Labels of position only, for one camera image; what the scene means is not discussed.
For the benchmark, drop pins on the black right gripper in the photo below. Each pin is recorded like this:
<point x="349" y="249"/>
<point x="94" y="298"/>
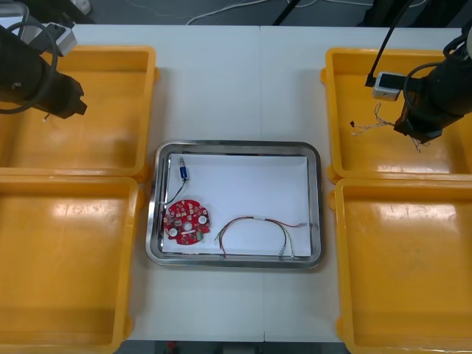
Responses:
<point x="416" y="118"/>

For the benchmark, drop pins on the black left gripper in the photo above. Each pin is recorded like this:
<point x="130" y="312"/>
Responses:
<point x="62" y="96"/>

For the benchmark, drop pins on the solenoid with blue label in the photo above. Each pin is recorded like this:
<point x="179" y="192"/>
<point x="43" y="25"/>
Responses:
<point x="183" y="172"/>

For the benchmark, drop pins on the steel tray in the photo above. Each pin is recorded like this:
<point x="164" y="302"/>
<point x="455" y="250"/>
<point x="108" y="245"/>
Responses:
<point x="153" y="228"/>

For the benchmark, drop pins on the round red circuit board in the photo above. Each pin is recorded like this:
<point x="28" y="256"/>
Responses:
<point x="184" y="221"/>

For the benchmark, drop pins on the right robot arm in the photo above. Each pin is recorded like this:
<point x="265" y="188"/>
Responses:
<point x="453" y="92"/>

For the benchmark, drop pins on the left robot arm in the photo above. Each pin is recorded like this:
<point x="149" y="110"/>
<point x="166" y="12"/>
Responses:
<point x="18" y="70"/>

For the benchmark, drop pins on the yellow-orange plastic bin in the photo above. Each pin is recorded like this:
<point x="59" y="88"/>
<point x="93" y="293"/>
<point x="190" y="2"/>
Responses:
<point x="110" y="147"/>
<point x="387" y="313"/>
<point x="92" y="295"/>
<point x="354" y="158"/>

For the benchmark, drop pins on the dark equipment stand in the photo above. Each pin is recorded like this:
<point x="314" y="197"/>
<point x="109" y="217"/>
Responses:
<point x="424" y="13"/>

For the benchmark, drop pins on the clear plastic container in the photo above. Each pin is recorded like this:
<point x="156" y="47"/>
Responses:
<point x="13" y="9"/>

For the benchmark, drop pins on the white paper sheet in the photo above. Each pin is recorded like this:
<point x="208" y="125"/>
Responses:
<point x="250" y="184"/>

